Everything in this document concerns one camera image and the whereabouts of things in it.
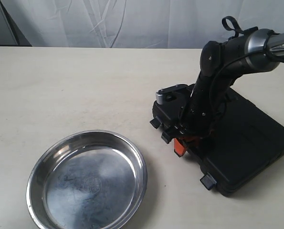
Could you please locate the white backdrop curtain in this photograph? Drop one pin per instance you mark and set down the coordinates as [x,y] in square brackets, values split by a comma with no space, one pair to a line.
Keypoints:
[138,23]

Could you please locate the black plastic tool case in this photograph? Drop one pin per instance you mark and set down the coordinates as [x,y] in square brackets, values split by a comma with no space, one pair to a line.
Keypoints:
[244,143]

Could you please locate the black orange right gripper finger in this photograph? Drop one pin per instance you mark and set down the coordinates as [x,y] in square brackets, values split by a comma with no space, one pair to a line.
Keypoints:
[192,142]

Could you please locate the round stainless steel tray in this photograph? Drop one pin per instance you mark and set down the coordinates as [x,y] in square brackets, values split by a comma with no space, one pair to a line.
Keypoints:
[93,179]

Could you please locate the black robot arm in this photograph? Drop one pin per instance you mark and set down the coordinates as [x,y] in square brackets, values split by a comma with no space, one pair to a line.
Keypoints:
[251,51]

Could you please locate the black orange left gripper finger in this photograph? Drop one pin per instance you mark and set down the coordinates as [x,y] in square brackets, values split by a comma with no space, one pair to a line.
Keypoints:
[179,148]

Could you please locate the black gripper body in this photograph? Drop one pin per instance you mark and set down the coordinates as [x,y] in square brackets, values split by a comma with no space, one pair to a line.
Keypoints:
[200,110]

